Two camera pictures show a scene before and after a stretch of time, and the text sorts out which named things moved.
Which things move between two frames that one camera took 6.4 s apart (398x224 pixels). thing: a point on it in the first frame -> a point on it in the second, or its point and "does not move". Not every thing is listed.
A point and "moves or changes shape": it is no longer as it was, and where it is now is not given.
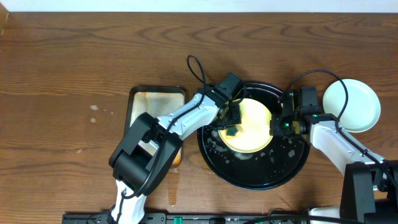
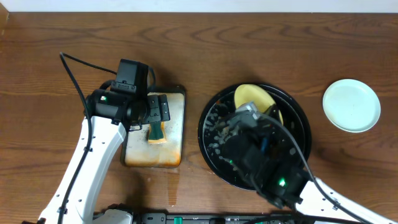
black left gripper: x=232 y=117 -> x=158 y=109
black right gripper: x=278 y=127 -> x=237 y=123
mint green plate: x=363 y=107 does not move
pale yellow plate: x=254 y=134 moves or changes shape
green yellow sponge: x=232 y=132 moves or changes shape
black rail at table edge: x=209 y=218 does not move
